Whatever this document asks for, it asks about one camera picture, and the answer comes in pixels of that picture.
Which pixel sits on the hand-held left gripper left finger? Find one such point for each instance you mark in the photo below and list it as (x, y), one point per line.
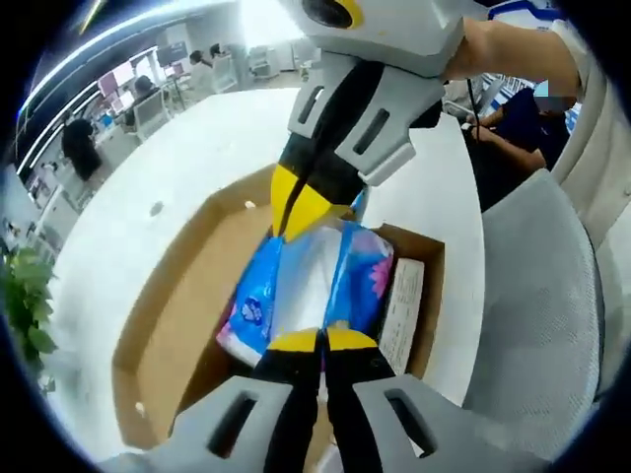
(286, 384)

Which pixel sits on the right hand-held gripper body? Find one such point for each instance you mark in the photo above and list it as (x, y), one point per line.
(404, 34)

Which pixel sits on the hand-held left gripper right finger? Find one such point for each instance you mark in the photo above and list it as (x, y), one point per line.
(360, 384)

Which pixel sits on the blue soft tissue pack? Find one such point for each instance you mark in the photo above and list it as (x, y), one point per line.
(256, 305)

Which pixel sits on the brown cardboard shoe box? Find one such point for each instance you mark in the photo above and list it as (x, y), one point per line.
(162, 320)

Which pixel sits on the white printed card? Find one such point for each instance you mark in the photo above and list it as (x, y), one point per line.
(401, 315)

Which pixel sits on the dark screen on stand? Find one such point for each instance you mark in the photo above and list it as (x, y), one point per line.
(172, 53)

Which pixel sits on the white office chair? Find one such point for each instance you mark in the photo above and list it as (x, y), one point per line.
(153, 115)

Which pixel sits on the grey mesh office chair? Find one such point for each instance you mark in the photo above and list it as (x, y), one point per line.
(532, 295)

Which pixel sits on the green potted plant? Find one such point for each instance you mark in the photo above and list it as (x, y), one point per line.
(24, 295)

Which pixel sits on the pink wall screen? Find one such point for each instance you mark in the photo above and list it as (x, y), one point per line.
(116, 79)

